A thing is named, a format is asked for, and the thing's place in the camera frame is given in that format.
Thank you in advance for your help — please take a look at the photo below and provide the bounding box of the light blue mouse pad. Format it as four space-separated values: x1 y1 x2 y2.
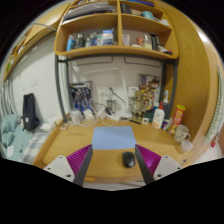
91 126 137 151

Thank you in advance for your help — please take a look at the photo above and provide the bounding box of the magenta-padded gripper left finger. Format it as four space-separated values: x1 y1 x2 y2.
43 143 94 187

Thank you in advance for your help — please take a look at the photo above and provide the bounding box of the colourful printed box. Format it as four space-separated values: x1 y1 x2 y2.
138 73 161 104

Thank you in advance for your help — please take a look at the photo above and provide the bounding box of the brown tree figure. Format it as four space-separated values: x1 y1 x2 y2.
131 89 149 123

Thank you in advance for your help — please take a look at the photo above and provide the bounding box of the white power strip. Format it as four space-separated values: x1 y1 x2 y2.
99 111 121 122

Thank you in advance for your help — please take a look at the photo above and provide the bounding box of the white wall box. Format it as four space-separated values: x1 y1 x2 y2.
128 86 140 99

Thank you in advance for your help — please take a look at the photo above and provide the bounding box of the wooden shelf unit, metal frame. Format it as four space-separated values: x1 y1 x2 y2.
54 0 180 123

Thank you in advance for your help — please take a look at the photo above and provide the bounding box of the white charger block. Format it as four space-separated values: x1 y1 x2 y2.
83 109 96 122

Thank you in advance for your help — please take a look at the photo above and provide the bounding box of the dark bottle with white nozzle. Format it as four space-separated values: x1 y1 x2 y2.
162 89 170 119

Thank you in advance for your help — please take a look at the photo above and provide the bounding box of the black backpack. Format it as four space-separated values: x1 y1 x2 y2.
22 93 41 133

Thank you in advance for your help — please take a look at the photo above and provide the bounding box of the metal cup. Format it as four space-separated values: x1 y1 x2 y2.
105 98 118 114

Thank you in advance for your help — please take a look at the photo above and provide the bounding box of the black computer mouse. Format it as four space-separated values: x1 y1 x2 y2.
121 151 136 169

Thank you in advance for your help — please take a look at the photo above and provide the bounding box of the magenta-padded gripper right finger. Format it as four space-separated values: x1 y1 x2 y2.
134 143 184 185

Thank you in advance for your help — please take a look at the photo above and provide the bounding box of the white mug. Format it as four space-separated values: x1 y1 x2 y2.
173 124 192 143

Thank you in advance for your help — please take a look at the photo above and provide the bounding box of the dark robot model kit box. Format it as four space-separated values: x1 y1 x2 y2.
69 81 94 114

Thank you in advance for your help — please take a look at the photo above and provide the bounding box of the teal blanket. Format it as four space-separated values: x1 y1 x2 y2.
0 114 24 148

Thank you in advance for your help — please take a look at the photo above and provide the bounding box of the small clear cup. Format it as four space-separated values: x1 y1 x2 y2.
179 139 194 154

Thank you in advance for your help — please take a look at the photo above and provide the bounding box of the white bottle with red cap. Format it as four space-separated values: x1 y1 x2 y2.
151 101 166 130

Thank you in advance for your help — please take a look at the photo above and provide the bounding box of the white wall socket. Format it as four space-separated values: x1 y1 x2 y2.
96 86 106 98
107 85 118 97

